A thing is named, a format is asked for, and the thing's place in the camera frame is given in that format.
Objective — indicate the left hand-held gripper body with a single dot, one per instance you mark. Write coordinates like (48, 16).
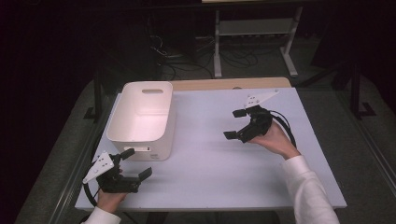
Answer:
(115, 184)

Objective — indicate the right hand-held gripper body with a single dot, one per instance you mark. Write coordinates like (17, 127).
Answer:
(257, 124)

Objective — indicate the white plastic storage bin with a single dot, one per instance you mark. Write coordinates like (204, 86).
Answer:
(146, 105)

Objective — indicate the person's left hand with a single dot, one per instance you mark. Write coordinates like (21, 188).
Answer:
(109, 200)

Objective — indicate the person's right hand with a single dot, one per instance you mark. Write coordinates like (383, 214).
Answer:
(275, 141)

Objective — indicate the wooden table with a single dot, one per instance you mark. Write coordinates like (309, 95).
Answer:
(218, 84)

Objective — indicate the white board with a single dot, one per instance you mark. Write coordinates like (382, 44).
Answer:
(202, 174)

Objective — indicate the black metal stand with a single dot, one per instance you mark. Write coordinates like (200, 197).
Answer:
(355, 93)
(97, 93)

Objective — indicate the white metal stand frame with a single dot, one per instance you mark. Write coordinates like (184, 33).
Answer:
(255, 27)

